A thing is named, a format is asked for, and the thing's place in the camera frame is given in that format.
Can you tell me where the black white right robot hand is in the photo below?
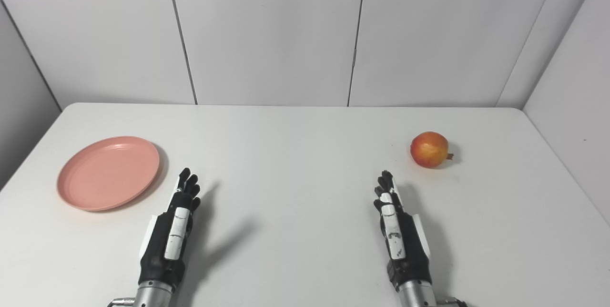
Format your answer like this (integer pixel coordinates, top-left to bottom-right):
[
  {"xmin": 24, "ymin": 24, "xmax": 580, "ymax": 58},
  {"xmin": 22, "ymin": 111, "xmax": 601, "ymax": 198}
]
[{"xmin": 373, "ymin": 170, "xmax": 433, "ymax": 291}]

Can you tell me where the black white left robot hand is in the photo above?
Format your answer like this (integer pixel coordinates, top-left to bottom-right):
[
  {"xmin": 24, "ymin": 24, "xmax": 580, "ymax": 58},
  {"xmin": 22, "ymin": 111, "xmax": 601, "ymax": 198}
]
[{"xmin": 138, "ymin": 168, "xmax": 202, "ymax": 288}]

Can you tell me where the pink round plate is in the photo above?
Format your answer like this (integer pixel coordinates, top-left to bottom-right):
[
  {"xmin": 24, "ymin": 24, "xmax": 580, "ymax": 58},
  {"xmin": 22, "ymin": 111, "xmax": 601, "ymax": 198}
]
[{"xmin": 57, "ymin": 136, "xmax": 161, "ymax": 212}]

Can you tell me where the red yellow pomegranate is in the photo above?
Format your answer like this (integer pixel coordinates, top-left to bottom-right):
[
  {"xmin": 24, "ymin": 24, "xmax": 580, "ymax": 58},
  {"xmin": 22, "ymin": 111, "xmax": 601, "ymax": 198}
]
[{"xmin": 410, "ymin": 131, "xmax": 454, "ymax": 169}]

